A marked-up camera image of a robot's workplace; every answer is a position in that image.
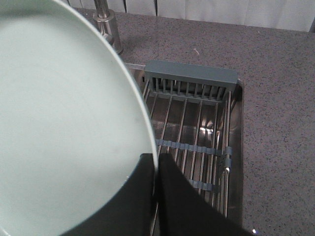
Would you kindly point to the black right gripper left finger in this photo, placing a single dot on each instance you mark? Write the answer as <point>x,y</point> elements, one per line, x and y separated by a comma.
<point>129,212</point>

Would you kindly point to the stainless steel kitchen faucet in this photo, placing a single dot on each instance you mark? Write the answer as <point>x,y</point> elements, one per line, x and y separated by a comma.
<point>107,25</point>

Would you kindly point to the stainless steel sink basin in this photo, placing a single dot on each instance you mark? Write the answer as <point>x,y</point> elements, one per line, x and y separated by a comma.
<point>236,159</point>

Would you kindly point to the white pleated curtain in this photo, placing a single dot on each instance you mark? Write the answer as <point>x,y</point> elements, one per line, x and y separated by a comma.
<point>277,14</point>

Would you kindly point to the light green round plate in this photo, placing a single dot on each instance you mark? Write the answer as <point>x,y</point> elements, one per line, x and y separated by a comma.
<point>73,122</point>

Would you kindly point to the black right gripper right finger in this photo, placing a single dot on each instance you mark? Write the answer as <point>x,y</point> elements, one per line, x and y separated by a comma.
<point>182,212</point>

